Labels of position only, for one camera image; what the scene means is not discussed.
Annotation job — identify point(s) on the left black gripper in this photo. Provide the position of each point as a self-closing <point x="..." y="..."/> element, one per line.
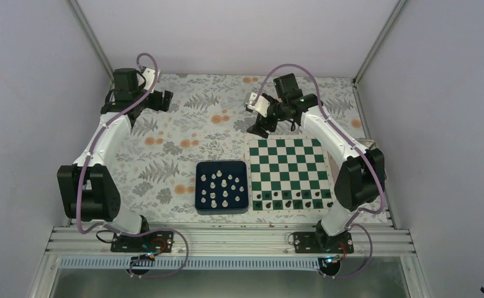
<point x="156" y="105"/>

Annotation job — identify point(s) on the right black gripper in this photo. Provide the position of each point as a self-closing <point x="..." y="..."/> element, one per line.
<point x="256" y="129"/>

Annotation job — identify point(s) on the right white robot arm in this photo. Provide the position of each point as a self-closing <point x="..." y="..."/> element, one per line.
<point x="360" y="183"/>

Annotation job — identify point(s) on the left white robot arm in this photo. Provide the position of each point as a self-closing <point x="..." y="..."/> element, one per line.
<point x="87" y="189"/>

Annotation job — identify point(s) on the green white chess board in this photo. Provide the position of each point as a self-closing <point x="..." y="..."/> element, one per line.
<point x="288" y="163"/>

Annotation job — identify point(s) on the black chess piece row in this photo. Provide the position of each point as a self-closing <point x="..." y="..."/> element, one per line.
<point x="292" y="200"/>

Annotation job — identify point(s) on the floral table mat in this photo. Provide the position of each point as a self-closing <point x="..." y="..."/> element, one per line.
<point x="155" y="166"/>

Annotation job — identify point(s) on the dark blue tray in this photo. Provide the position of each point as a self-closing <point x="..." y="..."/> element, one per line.
<point x="227" y="183"/>

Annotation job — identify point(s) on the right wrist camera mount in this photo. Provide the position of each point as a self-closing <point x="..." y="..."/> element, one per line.
<point x="260" y="104"/>

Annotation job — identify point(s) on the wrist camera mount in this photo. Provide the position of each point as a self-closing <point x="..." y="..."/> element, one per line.
<point x="150" y="77"/>
<point x="260" y="104"/>

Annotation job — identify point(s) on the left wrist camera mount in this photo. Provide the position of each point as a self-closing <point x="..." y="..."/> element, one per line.
<point x="150" y="77"/>

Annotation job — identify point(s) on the aluminium rail frame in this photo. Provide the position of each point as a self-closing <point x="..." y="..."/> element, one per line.
<point x="236" y="240"/>

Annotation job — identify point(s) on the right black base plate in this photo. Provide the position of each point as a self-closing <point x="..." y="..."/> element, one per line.
<point x="313" y="243"/>

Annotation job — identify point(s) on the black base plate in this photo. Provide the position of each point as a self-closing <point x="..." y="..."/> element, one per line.
<point x="158" y="242"/>
<point x="313" y="243"/>

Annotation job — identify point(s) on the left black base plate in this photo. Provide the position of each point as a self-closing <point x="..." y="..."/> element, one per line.
<point x="158" y="242"/>

